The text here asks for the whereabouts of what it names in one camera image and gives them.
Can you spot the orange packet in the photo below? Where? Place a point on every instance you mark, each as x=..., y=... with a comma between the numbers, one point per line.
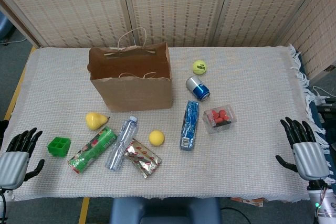
x=252, y=202

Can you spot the yellow tennis ball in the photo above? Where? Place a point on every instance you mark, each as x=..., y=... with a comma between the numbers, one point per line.
x=199, y=67

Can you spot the white power strip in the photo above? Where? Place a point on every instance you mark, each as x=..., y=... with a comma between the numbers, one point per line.
x=320, y=100

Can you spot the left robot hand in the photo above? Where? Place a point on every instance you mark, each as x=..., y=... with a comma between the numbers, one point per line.
x=14, y=167

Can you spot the gold foil snack packet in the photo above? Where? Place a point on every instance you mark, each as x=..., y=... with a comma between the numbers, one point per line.
x=143, y=159

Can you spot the black box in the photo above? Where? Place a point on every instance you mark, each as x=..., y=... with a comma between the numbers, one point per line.
x=328, y=113

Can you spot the bamboo folding screen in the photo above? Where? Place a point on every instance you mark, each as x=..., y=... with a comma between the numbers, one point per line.
x=178, y=11

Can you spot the white woven tablecloth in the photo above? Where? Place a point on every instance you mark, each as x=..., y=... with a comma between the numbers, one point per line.
x=236, y=161

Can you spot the blue chair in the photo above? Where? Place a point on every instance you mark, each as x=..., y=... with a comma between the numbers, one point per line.
x=162, y=211

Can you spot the clear box with red pieces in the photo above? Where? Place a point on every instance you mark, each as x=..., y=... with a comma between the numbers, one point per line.
x=219, y=119

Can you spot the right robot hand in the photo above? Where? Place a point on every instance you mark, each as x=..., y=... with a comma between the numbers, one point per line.
x=309, y=159

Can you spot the brown paper bag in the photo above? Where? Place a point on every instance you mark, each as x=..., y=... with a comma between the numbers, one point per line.
x=136, y=95

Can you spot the blue silver drink can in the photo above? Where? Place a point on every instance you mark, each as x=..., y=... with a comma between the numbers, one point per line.
x=198, y=89

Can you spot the blue rectangular box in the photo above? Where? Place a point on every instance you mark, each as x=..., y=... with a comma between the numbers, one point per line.
x=189, y=124

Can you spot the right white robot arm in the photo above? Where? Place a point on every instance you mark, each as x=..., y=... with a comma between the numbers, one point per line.
x=325, y=203

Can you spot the transparent water bottle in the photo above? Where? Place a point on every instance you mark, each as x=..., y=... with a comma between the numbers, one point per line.
x=123, y=140

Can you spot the yellow pear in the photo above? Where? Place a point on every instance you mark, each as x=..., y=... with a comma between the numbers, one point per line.
x=93, y=121

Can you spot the blue round object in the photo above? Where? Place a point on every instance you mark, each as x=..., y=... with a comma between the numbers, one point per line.
x=4, y=27

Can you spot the yellow foam ball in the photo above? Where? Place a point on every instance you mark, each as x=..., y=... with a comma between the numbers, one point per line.
x=156, y=138

